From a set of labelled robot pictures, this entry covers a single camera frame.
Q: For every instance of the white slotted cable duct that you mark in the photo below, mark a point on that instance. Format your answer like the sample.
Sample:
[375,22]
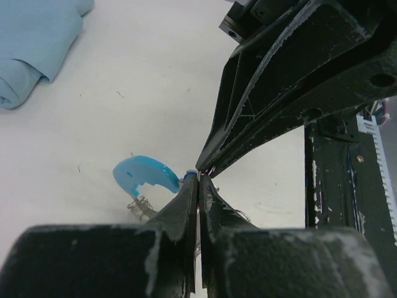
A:
[371,127]

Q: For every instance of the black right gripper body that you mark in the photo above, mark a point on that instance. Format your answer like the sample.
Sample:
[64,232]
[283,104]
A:
[248,19]

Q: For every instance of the key with blue tag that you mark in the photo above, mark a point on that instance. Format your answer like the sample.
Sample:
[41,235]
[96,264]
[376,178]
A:
[190,172]

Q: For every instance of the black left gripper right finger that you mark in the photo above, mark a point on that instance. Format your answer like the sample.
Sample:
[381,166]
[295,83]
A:
[242,260]

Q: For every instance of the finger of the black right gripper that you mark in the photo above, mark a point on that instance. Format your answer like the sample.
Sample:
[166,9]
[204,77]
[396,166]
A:
[265,81]
[371,78]

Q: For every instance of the light blue folded cloth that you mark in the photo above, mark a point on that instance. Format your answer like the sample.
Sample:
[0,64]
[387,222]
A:
[35,38]

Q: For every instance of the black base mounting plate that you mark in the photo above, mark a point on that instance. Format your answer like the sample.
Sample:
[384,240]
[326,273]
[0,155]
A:
[343,180]

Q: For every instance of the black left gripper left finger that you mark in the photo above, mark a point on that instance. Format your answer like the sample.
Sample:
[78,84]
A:
[154,259]

